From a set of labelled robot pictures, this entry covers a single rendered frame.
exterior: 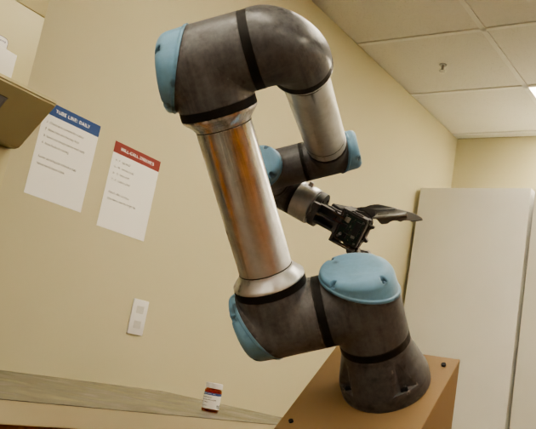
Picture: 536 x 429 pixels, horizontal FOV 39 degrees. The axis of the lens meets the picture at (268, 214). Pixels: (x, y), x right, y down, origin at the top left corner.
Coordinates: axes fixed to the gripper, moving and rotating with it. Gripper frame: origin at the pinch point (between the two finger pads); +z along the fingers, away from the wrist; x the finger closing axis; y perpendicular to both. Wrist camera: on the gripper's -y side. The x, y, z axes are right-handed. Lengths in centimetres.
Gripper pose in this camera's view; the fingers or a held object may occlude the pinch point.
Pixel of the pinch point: (407, 254)
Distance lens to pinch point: 151.1
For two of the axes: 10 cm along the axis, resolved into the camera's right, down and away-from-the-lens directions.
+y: -3.5, 0.6, -9.4
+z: 8.4, 4.6, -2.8
